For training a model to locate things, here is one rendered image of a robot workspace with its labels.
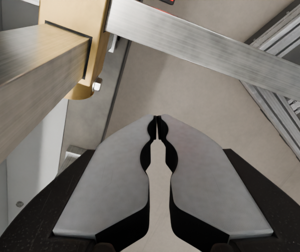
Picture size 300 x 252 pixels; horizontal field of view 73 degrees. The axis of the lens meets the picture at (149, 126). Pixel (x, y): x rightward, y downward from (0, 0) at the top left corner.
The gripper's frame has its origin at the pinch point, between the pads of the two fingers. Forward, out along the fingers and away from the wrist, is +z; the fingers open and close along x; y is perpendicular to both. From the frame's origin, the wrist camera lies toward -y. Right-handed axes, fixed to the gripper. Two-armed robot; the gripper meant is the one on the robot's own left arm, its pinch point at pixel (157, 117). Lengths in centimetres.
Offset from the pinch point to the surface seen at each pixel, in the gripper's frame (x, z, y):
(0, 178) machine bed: -42, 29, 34
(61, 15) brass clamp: -7.4, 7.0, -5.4
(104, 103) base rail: -9.2, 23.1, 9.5
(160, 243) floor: 4, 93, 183
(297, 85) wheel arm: 13.7, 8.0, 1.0
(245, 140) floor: 57, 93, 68
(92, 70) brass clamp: -5.7, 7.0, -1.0
